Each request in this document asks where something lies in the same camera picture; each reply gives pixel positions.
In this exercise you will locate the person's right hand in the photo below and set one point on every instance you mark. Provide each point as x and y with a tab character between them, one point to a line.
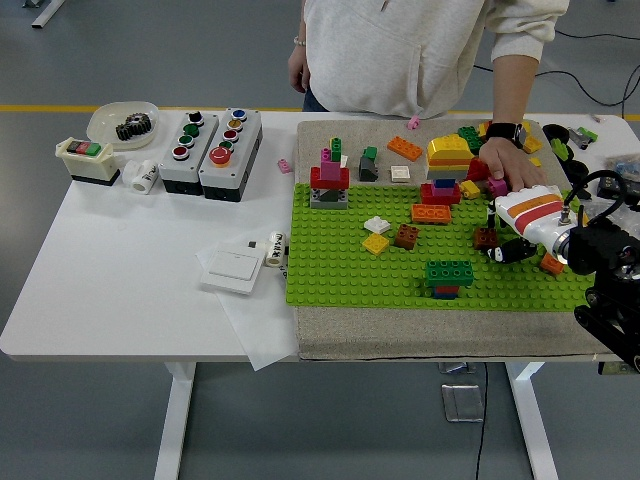
300	70

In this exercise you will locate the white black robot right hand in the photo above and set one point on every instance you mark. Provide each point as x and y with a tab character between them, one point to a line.
535	215

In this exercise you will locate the person's left hand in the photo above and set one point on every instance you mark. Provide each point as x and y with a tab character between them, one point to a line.
512	165

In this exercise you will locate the pink square brick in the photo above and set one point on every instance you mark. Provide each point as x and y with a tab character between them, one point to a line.
497	187

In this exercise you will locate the small yellow brick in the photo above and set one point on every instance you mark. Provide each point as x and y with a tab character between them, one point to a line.
536	162
470	189

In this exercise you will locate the brown square brick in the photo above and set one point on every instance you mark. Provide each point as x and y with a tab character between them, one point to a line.
482	239
407	236

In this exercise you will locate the orange long brick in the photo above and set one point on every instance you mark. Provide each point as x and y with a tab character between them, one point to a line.
431	214
405	148
550	264

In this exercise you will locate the dark green long brick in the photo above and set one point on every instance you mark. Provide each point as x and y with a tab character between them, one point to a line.
450	272

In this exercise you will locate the small pink brick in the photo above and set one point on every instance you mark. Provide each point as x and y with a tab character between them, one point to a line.
284	166
413	122

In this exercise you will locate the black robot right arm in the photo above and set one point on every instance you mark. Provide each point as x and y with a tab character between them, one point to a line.
605	260

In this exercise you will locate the person's left forearm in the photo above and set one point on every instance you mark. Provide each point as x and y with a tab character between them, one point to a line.
515	90

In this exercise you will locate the yellow flat square brick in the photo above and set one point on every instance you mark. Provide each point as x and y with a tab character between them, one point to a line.
375	243
533	145

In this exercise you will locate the red chunky brick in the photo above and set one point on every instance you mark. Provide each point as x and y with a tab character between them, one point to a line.
477	170

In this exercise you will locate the red yellow orange curved bricks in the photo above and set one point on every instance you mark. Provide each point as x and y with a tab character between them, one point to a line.
484	130

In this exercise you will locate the dark green chunky brick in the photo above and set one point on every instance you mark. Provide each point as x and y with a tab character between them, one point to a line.
471	139

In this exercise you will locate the burger-shaped multicolour brick tower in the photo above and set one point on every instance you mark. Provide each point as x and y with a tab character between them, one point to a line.
447	152

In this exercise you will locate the red pink grey brick tower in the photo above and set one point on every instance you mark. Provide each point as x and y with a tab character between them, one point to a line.
329	176

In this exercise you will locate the white flat square brick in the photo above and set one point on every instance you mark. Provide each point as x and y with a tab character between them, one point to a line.
400	173
376	224

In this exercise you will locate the red and blue brick stack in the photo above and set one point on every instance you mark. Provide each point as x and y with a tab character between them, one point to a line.
446	292

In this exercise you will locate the grey slope brick green top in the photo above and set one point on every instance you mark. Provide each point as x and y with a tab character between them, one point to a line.
368	170

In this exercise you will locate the green studded baseplate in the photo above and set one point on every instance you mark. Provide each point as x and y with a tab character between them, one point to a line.
340	270

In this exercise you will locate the black wrist watch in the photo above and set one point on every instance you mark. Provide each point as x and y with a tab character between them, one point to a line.
505	132

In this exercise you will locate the black tape roll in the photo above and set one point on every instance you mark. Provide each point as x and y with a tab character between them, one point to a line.
547	132

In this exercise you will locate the lime green plastic piece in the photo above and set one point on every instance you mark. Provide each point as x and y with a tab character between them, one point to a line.
559	147

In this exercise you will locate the black device box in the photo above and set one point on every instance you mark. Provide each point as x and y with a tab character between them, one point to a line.
607	184

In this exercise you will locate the green and grey clip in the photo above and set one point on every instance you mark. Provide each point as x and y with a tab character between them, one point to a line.
585	134

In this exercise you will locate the person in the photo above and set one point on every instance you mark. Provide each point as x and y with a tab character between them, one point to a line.
390	50

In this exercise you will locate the clear plastic bag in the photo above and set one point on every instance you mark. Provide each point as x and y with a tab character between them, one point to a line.
631	210

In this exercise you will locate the bag of blue parts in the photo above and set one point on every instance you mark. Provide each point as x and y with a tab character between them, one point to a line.
625	165

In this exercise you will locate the grey emergency-stop control box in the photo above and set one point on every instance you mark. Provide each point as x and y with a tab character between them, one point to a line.
235	170

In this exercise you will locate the grey four-button control box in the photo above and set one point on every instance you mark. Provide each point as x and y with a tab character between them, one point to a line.
172	172

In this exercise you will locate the under-table control panel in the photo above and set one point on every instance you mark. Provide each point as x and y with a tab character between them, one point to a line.
610	368

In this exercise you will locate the silver floor socket lid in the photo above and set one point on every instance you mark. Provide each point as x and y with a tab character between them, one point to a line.
457	367
462	402

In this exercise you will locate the black metal gear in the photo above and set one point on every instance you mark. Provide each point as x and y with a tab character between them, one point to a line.
134	127

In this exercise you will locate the grey-brown mat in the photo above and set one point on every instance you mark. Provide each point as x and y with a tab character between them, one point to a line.
400	330

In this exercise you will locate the white labelled tube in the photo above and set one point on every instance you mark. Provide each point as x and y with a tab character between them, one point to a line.
275	250

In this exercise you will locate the white pipe tee fitting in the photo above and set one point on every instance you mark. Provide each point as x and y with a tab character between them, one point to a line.
135	175

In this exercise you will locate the white plastic bowl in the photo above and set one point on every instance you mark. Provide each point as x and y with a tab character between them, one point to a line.
105	125

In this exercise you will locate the white table leg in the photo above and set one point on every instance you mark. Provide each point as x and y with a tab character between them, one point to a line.
530	425
172	425

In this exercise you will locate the white distant table foot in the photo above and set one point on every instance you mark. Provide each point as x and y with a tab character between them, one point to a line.
47	10

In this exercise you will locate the white paper sheet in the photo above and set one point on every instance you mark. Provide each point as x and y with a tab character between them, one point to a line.
260	330

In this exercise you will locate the white wall switch plate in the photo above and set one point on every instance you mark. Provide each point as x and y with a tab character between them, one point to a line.
232	272

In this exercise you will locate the cream red-green switch box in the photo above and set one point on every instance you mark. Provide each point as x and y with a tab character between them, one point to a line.
90	167

